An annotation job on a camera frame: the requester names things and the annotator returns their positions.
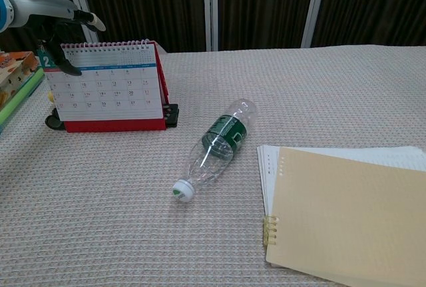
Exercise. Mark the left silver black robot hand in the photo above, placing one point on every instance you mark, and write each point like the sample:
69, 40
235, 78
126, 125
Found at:
43, 9

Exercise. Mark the red spiral desk calendar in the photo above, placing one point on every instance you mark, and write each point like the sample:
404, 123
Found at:
110, 90

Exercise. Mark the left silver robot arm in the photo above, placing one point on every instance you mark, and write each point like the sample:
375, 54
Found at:
5, 9

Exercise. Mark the orange snack box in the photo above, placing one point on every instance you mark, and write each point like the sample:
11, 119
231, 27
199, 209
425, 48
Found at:
16, 74

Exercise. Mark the green blue water pump toy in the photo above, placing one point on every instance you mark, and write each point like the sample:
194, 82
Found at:
18, 97

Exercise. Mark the black plastic holder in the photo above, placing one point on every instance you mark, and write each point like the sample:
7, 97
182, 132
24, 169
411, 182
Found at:
172, 115

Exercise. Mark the clear green label water bottle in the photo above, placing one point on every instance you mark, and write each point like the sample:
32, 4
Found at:
216, 144

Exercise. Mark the pink woven tablecloth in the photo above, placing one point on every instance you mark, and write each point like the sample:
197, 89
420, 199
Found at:
166, 227

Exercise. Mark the beige spiral notebook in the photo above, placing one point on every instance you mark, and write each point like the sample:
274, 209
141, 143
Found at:
349, 213

